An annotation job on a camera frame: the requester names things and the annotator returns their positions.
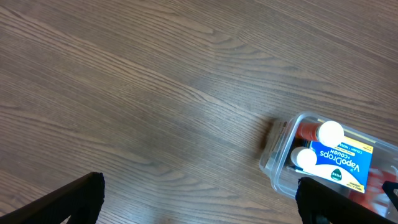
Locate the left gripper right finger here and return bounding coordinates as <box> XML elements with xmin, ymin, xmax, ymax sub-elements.
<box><xmin>295</xmin><ymin>177</ymin><xmax>394</xmax><ymax>224</ymax></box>

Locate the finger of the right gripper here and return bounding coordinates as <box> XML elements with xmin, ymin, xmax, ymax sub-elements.
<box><xmin>382</xmin><ymin>181</ymin><xmax>398</xmax><ymax>208</ymax></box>

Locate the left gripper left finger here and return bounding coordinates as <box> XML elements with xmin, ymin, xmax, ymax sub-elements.
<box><xmin>1</xmin><ymin>172</ymin><xmax>105</xmax><ymax>224</ymax></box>

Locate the red medicine box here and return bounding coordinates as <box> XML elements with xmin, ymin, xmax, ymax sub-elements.
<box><xmin>349</xmin><ymin>166</ymin><xmax>397</xmax><ymax>217</ymax></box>

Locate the blue Vicks VapoDrops box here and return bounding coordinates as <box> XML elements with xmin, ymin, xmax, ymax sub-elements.
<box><xmin>303</xmin><ymin>137</ymin><xmax>374</xmax><ymax>194</ymax></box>

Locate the dark bottle white cap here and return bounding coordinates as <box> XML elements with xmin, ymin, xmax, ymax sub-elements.
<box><xmin>290</xmin><ymin>139</ymin><xmax>317</xmax><ymax>170</ymax></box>

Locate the orange pill bottle white cap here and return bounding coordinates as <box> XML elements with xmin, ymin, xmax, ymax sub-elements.
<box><xmin>295</xmin><ymin>120</ymin><xmax>345</xmax><ymax>149</ymax></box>

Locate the clear plastic container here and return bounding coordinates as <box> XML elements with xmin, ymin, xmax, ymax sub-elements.
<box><xmin>259</xmin><ymin>112</ymin><xmax>397</xmax><ymax>222</ymax></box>

